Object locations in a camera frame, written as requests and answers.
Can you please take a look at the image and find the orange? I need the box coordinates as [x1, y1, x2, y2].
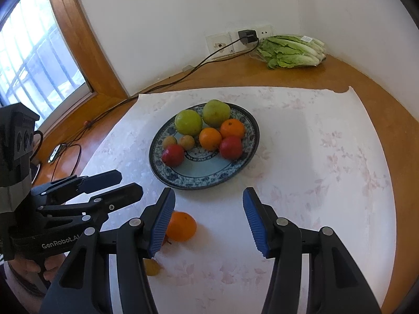
[219, 119, 246, 140]
[165, 211, 197, 243]
[199, 127, 223, 151]

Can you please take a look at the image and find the white coaxial wall socket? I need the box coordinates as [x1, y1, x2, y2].
[206, 33, 230, 54]

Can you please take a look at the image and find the black charger cable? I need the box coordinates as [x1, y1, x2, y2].
[62, 37, 261, 148]

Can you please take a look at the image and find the green apple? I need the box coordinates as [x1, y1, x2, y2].
[202, 99, 230, 127]
[174, 110, 203, 137]

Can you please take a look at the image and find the bagged romaine lettuce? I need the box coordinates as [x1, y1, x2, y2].
[252, 35, 328, 70]

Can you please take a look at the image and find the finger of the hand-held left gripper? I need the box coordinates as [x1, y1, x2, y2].
[31, 169, 123, 205]
[37, 182, 144, 228]

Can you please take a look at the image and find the wooden window frame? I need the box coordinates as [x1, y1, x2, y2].
[33, 0, 140, 138]

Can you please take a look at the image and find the window with metal bars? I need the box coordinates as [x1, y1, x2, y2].
[0, 0, 95, 128]

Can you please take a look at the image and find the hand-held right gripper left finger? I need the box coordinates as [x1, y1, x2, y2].
[42, 187, 176, 314]

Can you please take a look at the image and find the white floral tablecloth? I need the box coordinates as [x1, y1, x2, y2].
[65, 85, 393, 314]

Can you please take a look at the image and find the blue floral ceramic plate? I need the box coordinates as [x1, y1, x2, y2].
[149, 102, 260, 190]

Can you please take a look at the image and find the thin black cable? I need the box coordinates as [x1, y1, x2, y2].
[31, 142, 82, 184]

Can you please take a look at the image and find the white power wall outlet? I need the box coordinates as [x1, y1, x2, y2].
[229, 24, 274, 53]

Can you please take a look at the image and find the small yellow pear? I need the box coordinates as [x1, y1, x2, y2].
[145, 258, 161, 277]

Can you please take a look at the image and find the black charger plug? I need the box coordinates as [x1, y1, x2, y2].
[238, 29, 258, 44]

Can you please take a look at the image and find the person's left hand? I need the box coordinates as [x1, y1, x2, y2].
[10, 255, 64, 278]

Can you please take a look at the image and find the small white device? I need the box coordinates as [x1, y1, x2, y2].
[48, 144, 63, 164]

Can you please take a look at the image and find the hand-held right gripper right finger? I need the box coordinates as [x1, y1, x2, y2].
[242, 186, 376, 314]

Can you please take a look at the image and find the red apple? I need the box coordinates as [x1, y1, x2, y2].
[161, 144, 185, 167]
[219, 136, 244, 160]

